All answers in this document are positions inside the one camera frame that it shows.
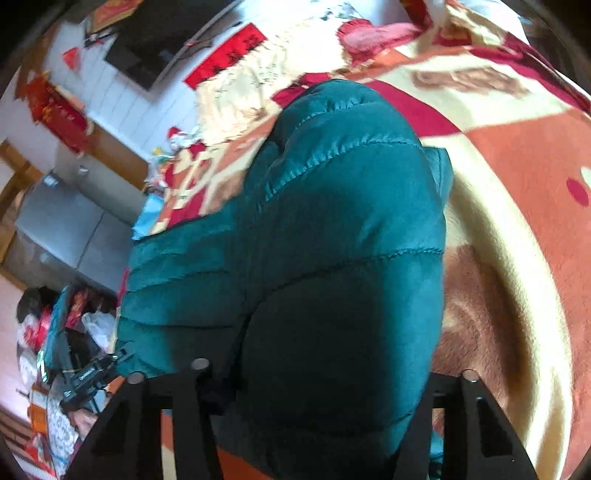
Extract light blue sheet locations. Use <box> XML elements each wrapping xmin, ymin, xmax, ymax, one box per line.
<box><xmin>131</xmin><ymin>194</ymin><xmax>163</xmax><ymax>241</ymax></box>

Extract grey cabinet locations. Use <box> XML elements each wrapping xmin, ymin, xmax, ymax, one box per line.
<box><xmin>2</xmin><ymin>171</ymin><xmax>137</xmax><ymax>296</ymax></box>

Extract pink ruffled pillow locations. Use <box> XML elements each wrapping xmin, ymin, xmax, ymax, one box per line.
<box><xmin>337</xmin><ymin>18</ymin><xmax>426</xmax><ymax>66</ymax></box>

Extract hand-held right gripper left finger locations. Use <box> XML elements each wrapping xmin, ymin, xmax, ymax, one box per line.
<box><xmin>64</xmin><ymin>359</ymin><xmax>223</xmax><ymax>480</ymax></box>

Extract black wall television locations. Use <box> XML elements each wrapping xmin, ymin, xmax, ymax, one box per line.
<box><xmin>104</xmin><ymin>0</ymin><xmax>242</xmax><ymax>91</ymax></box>

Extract white plastic bag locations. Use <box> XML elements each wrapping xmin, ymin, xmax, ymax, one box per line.
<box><xmin>82</xmin><ymin>311</ymin><xmax>117</xmax><ymax>352</ymax></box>

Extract rose printed red blanket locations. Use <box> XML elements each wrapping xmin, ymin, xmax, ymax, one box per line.
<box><xmin>117</xmin><ymin>0</ymin><xmax>591</xmax><ymax>480</ymax></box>

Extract cream ruffled pillow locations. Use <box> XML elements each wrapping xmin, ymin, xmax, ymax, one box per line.
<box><xmin>196</xmin><ymin>28</ymin><xmax>352</xmax><ymax>139</ymax></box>

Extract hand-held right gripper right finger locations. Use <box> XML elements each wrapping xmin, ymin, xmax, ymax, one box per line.
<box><xmin>392</xmin><ymin>369</ymin><xmax>539</xmax><ymax>480</ymax></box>

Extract red paper wall decoration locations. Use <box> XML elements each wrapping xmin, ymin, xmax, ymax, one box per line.
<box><xmin>16</xmin><ymin>69</ymin><xmax>94</xmax><ymax>154</ymax></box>

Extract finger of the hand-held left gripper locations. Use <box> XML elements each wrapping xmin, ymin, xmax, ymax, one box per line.
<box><xmin>108</xmin><ymin>348</ymin><xmax>137</xmax><ymax>371</ymax></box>

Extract teal quilted puffer jacket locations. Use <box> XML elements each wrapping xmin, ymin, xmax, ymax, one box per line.
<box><xmin>115</xmin><ymin>78</ymin><xmax>455</xmax><ymax>480</ymax></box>

